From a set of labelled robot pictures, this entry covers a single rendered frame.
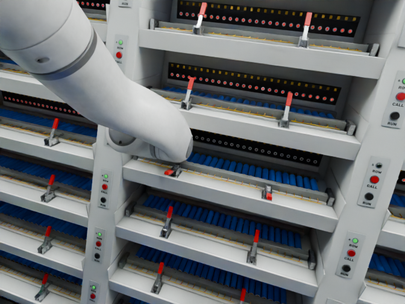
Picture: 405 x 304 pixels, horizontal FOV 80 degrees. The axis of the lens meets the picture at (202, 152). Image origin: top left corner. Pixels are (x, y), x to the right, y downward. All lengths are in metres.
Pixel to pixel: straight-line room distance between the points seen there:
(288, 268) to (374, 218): 0.26
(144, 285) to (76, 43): 0.77
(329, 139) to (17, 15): 0.61
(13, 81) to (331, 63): 0.92
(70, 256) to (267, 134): 0.79
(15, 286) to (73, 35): 1.10
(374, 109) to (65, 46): 0.62
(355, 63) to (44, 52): 0.61
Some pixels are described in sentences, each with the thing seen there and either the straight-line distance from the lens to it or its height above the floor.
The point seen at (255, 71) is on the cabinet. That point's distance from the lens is 0.85.
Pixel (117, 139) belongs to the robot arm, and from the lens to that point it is 0.48.
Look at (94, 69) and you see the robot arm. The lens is 0.32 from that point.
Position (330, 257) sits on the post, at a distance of 0.75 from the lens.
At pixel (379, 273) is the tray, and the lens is 0.90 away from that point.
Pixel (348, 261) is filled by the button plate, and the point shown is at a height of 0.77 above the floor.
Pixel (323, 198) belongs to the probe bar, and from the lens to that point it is 0.74.
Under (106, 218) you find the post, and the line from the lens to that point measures 0.84.
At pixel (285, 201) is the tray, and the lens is 0.70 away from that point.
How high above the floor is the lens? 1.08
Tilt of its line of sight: 10 degrees down
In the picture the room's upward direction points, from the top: 10 degrees clockwise
